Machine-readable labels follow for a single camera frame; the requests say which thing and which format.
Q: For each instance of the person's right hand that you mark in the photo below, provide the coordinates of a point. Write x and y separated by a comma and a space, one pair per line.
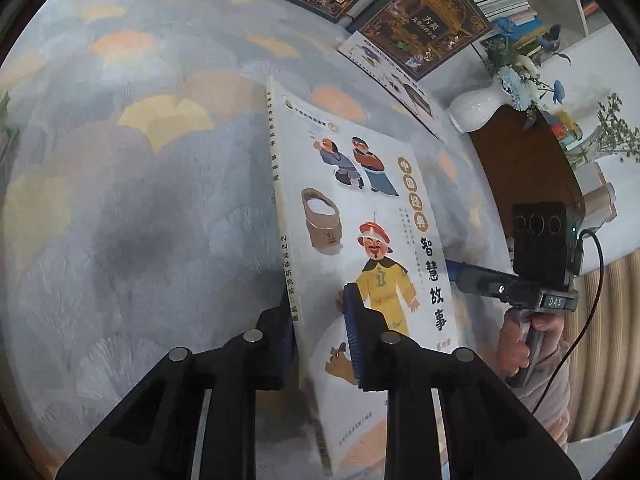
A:
510, 350

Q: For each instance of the beige cardboard roll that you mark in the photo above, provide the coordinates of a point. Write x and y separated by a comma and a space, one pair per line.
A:
600, 200

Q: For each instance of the glass vase green sprigs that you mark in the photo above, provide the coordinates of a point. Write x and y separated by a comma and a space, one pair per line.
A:
612, 130

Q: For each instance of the white ribbed vase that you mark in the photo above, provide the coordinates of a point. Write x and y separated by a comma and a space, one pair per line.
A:
472, 110

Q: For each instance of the dark brown wooden cabinet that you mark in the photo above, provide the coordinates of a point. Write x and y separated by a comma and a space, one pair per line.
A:
530, 170

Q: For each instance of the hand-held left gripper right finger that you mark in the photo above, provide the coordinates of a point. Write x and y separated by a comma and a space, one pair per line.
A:
352, 335

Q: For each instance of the blue artificial flowers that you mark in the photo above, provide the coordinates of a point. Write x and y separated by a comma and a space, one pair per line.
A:
515, 85

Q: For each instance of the white book yellow-robed figure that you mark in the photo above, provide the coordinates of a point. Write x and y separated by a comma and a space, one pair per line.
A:
360, 220

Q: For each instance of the glass jars colourful contents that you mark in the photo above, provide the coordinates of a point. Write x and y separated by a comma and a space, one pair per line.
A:
567, 125

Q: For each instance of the white figure-print story book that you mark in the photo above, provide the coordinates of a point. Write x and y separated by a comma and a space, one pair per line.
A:
395, 85

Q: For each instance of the beige ribbed panel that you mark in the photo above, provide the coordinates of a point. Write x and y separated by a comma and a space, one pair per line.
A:
615, 350

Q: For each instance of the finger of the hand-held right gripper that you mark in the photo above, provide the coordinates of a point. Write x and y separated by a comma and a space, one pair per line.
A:
462, 272

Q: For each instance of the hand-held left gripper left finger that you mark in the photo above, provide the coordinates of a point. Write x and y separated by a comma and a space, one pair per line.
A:
275, 360

